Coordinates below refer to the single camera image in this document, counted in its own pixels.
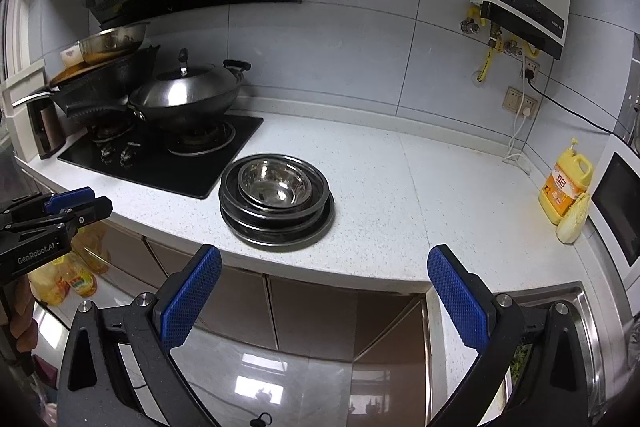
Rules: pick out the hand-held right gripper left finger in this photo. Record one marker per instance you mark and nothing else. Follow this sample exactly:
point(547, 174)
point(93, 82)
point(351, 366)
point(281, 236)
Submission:
point(192, 292)

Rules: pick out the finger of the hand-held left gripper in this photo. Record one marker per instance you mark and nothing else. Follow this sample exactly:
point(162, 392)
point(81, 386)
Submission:
point(90, 209)
point(70, 199)

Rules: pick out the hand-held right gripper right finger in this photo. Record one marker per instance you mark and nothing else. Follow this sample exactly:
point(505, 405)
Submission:
point(457, 297)

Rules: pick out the large steel bowl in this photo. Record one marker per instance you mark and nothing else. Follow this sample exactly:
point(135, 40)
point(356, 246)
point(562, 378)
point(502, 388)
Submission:
point(242, 179)

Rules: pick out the person's left hand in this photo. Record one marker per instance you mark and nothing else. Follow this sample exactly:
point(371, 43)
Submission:
point(22, 317)

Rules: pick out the yellow cooking oil bottle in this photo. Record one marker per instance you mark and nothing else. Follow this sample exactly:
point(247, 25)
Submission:
point(45, 287)
point(80, 281)

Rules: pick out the brown cabinet door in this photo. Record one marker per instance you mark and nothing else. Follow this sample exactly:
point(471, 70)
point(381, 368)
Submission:
point(235, 302)
point(320, 322)

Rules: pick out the black gas stove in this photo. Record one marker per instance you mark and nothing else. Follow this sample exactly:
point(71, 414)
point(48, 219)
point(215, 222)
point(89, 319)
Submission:
point(210, 177)

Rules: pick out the black frying pan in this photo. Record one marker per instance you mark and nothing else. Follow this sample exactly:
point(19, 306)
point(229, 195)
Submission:
point(115, 74)

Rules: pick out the steel sink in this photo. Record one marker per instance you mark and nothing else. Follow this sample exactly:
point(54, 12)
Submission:
point(595, 337)

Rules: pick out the small white bowl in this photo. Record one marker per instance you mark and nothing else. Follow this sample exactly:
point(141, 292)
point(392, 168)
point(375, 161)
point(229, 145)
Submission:
point(71, 55)

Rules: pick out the yellow dish soap bottle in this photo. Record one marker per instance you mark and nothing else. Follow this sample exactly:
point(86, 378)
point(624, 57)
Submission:
point(565, 187)

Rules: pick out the steel wok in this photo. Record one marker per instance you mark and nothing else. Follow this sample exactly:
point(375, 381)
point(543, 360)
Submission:
point(212, 112)

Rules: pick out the steel basin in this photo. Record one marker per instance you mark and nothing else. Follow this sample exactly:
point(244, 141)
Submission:
point(115, 39)

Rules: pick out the white microwave oven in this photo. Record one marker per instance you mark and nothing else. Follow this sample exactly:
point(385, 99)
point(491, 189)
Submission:
point(617, 212)

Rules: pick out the metal pipe valve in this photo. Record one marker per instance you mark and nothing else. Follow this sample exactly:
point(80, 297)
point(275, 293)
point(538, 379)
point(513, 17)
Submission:
point(468, 27)

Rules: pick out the double wall outlet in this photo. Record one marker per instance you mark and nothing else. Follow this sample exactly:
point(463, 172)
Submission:
point(512, 99)

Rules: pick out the single wall outlet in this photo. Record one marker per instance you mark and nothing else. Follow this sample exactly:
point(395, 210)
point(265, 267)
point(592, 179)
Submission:
point(531, 68)

